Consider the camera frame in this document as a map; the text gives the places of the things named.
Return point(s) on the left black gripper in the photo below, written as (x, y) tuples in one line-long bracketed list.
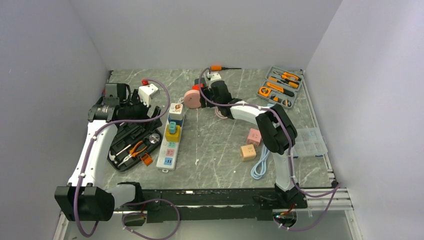
[(136, 99)]

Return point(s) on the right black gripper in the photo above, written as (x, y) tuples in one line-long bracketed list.
[(206, 91)]

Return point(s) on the black tool case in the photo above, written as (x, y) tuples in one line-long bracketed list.
[(126, 136)]

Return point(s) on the pink cube adapter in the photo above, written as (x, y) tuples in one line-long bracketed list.
[(254, 137)]

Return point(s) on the grey tool case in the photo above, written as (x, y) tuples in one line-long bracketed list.
[(283, 84)]

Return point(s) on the tan wooden cube adapter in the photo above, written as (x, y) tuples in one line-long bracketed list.
[(247, 152)]

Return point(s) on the white power strip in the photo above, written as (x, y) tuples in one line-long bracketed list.
[(168, 152)]

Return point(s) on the clear plastic screw box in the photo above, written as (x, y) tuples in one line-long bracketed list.
[(309, 142)]

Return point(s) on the red cube adapter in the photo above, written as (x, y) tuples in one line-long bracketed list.
[(198, 87)]

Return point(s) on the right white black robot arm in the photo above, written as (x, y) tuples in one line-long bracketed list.
[(276, 129)]

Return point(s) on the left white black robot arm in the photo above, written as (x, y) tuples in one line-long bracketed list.
[(92, 159)]

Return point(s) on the teal small plug adapter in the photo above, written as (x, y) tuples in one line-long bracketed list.
[(172, 128)]

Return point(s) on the dark green cube adapter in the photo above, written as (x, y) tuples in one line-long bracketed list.
[(201, 81)]

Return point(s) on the yellow tape measure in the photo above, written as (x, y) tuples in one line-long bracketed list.
[(264, 91)]

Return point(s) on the dark blue cube adapter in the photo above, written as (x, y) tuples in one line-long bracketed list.
[(177, 122)]

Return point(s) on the yellow cube adapter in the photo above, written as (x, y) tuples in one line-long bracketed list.
[(173, 137)]

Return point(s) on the black electrical tape roll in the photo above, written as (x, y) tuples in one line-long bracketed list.
[(287, 103)]

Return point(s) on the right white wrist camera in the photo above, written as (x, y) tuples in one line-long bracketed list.
[(213, 76)]

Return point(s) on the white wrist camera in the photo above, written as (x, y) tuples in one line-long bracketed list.
[(213, 76), (147, 92)]

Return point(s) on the orange handled screwdriver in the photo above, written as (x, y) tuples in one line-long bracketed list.
[(217, 68)]

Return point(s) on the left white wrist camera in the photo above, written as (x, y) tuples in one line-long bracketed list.
[(147, 92)]

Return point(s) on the orange handled pliers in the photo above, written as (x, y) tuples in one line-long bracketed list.
[(137, 149)]

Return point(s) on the black aluminium base frame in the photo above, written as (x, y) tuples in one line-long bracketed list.
[(238, 203)]

